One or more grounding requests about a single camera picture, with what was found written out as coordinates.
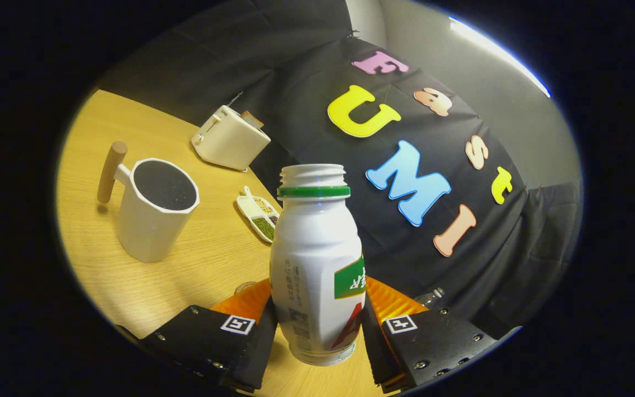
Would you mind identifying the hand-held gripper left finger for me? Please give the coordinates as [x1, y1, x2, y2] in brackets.
[116, 278, 279, 393]

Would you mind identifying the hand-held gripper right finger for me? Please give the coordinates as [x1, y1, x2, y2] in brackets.
[360, 276, 522, 393]

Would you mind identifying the white juice bottle green label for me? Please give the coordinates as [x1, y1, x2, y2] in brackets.
[270, 164, 367, 367]

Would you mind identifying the white cup with wooden handle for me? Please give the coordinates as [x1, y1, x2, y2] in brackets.
[96, 141, 201, 264]

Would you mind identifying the clear plastic water bottle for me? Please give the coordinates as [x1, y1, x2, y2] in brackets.
[419, 286, 446, 308]

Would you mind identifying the white divided dish of beans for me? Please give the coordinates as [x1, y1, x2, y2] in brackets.
[236, 186, 281, 244]

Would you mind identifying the cream toaster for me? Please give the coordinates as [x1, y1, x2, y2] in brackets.
[191, 105, 272, 172]

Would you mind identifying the black backdrop cloth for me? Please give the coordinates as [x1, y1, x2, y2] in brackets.
[94, 0, 583, 337]

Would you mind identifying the wooden table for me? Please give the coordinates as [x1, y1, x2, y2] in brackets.
[56, 89, 395, 397]

